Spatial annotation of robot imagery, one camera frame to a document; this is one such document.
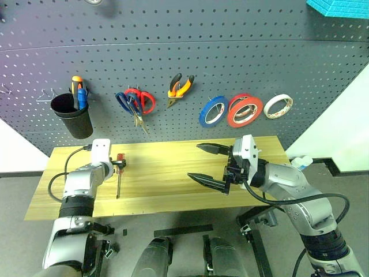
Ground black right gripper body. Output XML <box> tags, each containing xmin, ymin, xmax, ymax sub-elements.
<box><xmin>222</xmin><ymin>145</ymin><xmax>251</xmax><ymax>196</ymax></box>

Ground wide red tape roll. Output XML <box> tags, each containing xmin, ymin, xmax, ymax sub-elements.
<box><xmin>227</xmin><ymin>96</ymin><xmax>263</xmax><ymax>128</ymax></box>

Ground black metal table leg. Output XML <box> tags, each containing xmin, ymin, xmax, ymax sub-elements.
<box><xmin>83</xmin><ymin>222</ymin><xmax>121</xmax><ymax>277</ymax></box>
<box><xmin>236</xmin><ymin>206</ymin><xmax>277</xmax><ymax>277</ymax></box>

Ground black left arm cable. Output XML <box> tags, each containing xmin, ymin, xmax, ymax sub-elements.
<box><xmin>47</xmin><ymin>145</ymin><xmax>93</xmax><ymax>203</ymax></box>

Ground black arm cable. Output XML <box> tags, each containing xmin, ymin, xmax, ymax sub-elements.
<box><xmin>47</xmin><ymin>145</ymin><xmax>93</xmax><ymax>203</ymax></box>
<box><xmin>242</xmin><ymin>177</ymin><xmax>351</xmax><ymax>277</ymax></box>

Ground orange black needle-nose pliers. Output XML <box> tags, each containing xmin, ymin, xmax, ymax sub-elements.
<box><xmin>167</xmin><ymin>73</ymin><xmax>195</xmax><ymax>109</ymax></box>

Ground black plastic cup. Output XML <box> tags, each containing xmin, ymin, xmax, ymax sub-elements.
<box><xmin>50</xmin><ymin>92</ymin><xmax>94</xmax><ymax>139</ymax></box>

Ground grey metal pegboard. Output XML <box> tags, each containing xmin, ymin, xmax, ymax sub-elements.
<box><xmin>0</xmin><ymin>0</ymin><xmax>369</xmax><ymax>158</ymax></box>

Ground red handled screwdriver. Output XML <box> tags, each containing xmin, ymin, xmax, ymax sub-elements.
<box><xmin>115</xmin><ymin>153</ymin><xmax>125</xmax><ymax>200</ymax></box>

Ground dark blue handled scissors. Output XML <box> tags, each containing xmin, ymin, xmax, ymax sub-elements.
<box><xmin>115</xmin><ymin>91</ymin><xmax>150</xmax><ymax>135</ymax></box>

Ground black floor tape strip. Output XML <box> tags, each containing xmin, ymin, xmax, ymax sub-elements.
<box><xmin>153</xmin><ymin>223</ymin><xmax>214</xmax><ymax>238</ymax></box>

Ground blue handled screwdriver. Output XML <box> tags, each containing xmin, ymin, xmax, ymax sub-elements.
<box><xmin>77</xmin><ymin>88</ymin><xmax>89</xmax><ymax>110</ymax></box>

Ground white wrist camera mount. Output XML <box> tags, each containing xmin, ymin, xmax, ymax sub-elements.
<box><xmin>91</xmin><ymin>138</ymin><xmax>112</xmax><ymax>165</ymax></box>
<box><xmin>232</xmin><ymin>134</ymin><xmax>262</xmax><ymax>168</ymax></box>

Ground orange black handled screwdriver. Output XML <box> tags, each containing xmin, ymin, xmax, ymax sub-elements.
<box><xmin>71</xmin><ymin>76</ymin><xmax>84</xmax><ymax>110</ymax></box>

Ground white tape roll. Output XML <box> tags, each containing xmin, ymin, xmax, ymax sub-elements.
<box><xmin>263</xmin><ymin>93</ymin><xmax>294</xmax><ymax>119</ymax></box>

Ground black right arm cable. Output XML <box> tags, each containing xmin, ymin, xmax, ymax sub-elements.
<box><xmin>242</xmin><ymin>177</ymin><xmax>351</xmax><ymax>277</ymax></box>

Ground dark grey rounded shape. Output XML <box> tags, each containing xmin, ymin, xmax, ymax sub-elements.
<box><xmin>203</xmin><ymin>235</ymin><xmax>242</xmax><ymax>277</ymax></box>
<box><xmin>131</xmin><ymin>236</ymin><xmax>174</xmax><ymax>277</ymax></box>

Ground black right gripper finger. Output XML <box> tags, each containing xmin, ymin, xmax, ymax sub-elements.
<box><xmin>187</xmin><ymin>172</ymin><xmax>230</xmax><ymax>196</ymax></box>
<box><xmin>196</xmin><ymin>143</ymin><xmax>233</xmax><ymax>156</ymax></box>

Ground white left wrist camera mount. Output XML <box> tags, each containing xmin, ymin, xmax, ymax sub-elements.
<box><xmin>91</xmin><ymin>138</ymin><xmax>112</xmax><ymax>165</ymax></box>

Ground blue plastic basket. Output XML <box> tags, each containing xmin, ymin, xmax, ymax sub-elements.
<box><xmin>306</xmin><ymin>0</ymin><xmax>369</xmax><ymax>18</ymax></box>

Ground thin red tape roll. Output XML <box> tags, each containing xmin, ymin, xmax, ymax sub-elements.
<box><xmin>229</xmin><ymin>92</ymin><xmax>259</xmax><ymax>122</ymax></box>

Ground red handled scissors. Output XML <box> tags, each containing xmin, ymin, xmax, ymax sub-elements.
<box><xmin>123</xmin><ymin>88</ymin><xmax>156</xmax><ymax>128</ymax></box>

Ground blue tape roll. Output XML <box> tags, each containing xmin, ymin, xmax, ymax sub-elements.
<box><xmin>198</xmin><ymin>96</ymin><xmax>229</xmax><ymax>129</ymax></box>

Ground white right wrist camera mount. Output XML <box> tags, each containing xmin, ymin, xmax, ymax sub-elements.
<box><xmin>232</xmin><ymin>134</ymin><xmax>262</xmax><ymax>168</ymax></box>

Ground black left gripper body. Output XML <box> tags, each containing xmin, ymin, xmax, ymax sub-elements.
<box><xmin>109</xmin><ymin>157</ymin><xmax>127</xmax><ymax>174</ymax></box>

